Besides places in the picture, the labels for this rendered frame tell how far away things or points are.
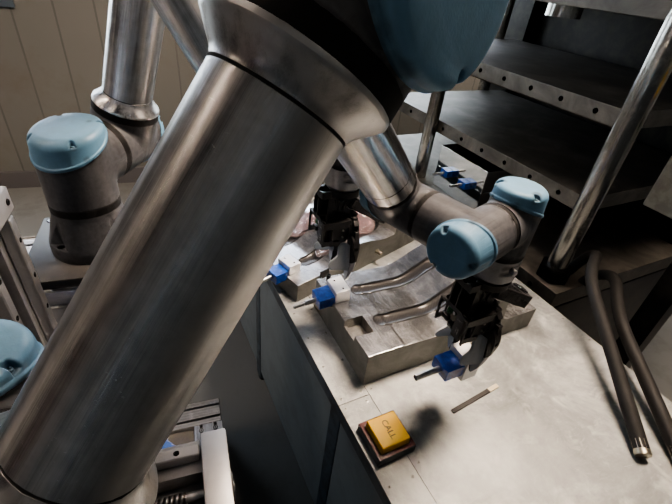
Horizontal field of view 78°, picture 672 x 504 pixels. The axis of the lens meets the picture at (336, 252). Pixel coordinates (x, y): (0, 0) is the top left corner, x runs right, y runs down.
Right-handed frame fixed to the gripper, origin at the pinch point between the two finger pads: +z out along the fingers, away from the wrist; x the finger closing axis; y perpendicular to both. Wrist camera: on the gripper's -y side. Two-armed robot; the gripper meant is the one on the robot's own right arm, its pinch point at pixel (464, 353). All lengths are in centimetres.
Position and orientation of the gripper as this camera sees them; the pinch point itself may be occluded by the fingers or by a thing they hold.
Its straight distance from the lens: 84.0
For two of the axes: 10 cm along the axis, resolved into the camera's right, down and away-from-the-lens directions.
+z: -1.0, 8.1, 5.7
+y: -9.0, 1.8, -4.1
